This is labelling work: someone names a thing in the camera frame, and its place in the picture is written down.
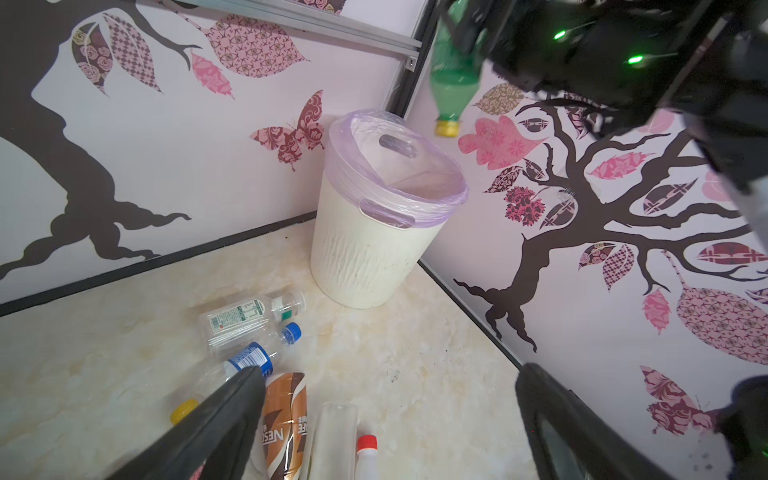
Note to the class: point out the purple bin liner bag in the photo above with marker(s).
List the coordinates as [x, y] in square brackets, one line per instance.
[392, 173]

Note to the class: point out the aluminium rail back wall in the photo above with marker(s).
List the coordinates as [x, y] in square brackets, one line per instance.
[302, 17]

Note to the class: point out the green plastic bottle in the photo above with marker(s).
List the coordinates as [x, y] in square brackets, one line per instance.
[454, 81]

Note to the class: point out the white bottle red cap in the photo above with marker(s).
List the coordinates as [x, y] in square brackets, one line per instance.
[367, 464]

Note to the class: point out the white waste bin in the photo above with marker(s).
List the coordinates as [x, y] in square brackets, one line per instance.
[357, 261]

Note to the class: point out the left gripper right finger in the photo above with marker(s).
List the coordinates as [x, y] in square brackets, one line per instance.
[568, 440]

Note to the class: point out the brown Nescafe bottle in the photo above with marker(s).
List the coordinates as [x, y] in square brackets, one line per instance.
[285, 426]

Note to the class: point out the clear bottle white cap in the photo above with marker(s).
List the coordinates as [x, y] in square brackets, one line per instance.
[333, 443]

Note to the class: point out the yellow cap blue label bottle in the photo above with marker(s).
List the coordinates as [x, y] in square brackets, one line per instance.
[262, 355]

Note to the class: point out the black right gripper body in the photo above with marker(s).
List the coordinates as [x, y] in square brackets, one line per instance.
[622, 58]

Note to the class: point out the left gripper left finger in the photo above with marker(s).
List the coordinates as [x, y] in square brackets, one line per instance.
[215, 439]

